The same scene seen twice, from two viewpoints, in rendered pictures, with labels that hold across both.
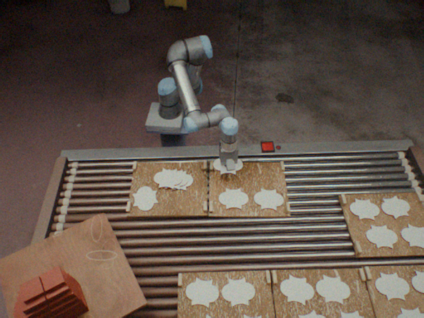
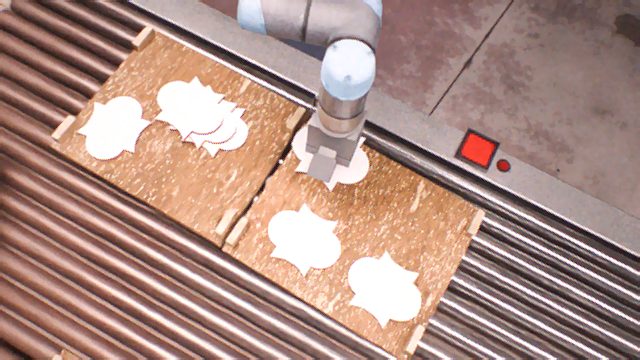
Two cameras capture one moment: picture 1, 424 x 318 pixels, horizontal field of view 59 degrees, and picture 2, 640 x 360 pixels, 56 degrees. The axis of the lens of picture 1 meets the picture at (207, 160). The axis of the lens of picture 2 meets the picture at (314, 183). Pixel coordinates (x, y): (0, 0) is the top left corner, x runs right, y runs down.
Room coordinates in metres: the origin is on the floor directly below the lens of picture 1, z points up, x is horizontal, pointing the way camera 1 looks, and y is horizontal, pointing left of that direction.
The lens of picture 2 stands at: (0.75, -0.26, 2.08)
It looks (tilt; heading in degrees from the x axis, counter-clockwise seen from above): 67 degrees down; 21
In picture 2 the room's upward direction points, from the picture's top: 9 degrees clockwise
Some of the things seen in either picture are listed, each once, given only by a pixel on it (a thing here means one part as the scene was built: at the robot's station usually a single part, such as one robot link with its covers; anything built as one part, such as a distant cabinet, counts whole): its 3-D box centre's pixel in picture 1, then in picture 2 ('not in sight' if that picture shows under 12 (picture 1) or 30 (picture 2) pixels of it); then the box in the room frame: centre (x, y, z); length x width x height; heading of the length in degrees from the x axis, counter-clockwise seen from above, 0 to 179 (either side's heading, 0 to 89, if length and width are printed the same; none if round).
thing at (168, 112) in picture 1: (169, 105); not in sight; (1.79, 0.23, 0.97); 0.15 x 0.15 x 0.10
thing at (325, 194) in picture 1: (242, 197); (334, 242); (1.14, -0.18, 0.90); 1.95 x 0.05 x 0.05; 91
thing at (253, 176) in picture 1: (247, 188); (356, 231); (1.17, -0.21, 0.93); 0.41 x 0.35 x 0.02; 88
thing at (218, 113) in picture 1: (218, 117); (345, 24); (1.32, -0.06, 1.31); 0.11 x 0.11 x 0.08; 19
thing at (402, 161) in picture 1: (239, 167); (377, 165); (1.34, -0.18, 0.90); 1.95 x 0.05 x 0.05; 91
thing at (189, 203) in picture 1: (168, 188); (183, 130); (1.18, 0.21, 0.93); 0.41 x 0.35 x 0.02; 89
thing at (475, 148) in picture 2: (267, 147); (476, 150); (1.47, -0.35, 0.92); 0.06 x 0.06 x 0.01; 1
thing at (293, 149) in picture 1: (237, 153); (399, 125); (1.46, -0.18, 0.89); 2.08 x 0.09 x 0.06; 91
